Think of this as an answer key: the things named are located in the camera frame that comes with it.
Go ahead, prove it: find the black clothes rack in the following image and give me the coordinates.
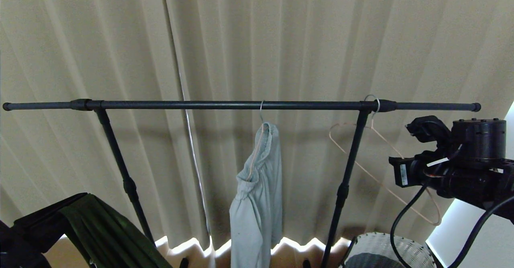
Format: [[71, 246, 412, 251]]
[[2, 98, 481, 268]]

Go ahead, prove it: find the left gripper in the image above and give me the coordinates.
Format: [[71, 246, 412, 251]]
[[0, 193, 88, 268]]

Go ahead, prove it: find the pink clothes hanger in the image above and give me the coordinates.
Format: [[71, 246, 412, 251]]
[[246, 100, 269, 180], [329, 95, 442, 226]]

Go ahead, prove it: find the green garment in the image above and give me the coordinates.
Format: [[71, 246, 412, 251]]
[[59, 194, 173, 268]]

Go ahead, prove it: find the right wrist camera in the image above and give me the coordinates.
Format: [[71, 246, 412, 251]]
[[406, 116, 452, 150]]

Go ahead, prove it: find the beige curtain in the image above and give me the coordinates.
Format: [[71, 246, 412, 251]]
[[0, 0, 514, 256]]

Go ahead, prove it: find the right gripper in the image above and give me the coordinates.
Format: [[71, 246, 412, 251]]
[[389, 151, 454, 198]]

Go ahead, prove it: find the white laundry basket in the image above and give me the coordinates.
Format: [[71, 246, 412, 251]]
[[341, 232, 438, 268]]

